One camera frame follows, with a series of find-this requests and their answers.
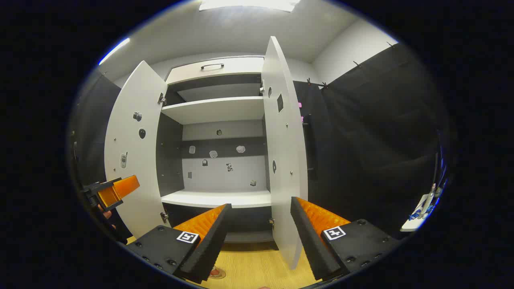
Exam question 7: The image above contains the white door with headphone sticker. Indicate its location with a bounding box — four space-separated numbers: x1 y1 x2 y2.
261 36 309 270

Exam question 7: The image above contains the rectangular ceiling light panel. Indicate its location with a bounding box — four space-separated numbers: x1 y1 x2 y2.
199 0 301 12

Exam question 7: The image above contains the black backdrop cloth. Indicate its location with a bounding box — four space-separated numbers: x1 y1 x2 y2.
70 42 446 241

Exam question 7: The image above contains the white cabinet drawer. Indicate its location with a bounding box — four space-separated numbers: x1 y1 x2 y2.
166 56 265 85

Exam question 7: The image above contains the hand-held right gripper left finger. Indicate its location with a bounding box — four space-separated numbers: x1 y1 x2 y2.
126 204 233 285

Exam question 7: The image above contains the white cabinet shelf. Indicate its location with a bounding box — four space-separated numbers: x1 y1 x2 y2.
161 96 265 125
161 189 273 208

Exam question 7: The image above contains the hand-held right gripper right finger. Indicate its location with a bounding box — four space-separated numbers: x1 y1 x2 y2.
290 197 402 281

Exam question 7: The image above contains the narrow ceiling light strip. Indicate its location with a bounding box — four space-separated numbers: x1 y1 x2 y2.
98 37 131 65

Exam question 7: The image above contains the white board with blue clips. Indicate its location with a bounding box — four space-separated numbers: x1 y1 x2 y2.
400 183 446 232

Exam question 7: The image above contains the white door with camera sticker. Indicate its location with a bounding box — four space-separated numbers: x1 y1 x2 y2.
104 60 168 239

